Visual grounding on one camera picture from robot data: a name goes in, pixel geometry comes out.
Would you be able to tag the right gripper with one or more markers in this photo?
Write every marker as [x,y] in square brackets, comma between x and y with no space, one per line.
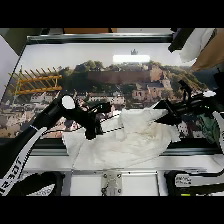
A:
[170,113]

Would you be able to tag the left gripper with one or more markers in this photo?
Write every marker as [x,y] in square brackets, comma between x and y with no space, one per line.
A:
[90,126]

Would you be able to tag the white long-sleeved shirt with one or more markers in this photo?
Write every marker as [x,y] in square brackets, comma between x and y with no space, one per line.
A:
[126,143]

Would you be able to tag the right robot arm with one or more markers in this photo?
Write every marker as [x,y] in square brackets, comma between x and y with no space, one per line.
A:
[200,181]

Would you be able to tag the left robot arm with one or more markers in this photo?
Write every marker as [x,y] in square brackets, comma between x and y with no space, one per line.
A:
[23,143]

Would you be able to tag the green garment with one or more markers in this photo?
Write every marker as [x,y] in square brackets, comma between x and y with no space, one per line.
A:
[208,128]

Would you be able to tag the yellow wooden rack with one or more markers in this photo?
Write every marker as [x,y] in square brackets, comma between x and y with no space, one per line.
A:
[36,83]

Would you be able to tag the tan garment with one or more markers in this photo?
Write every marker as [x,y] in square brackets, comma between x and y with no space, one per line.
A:
[211,55]

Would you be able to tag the black garment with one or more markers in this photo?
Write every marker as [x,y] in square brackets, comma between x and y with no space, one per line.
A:
[180,39]

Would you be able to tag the white garment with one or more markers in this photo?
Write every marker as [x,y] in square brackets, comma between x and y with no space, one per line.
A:
[196,43]

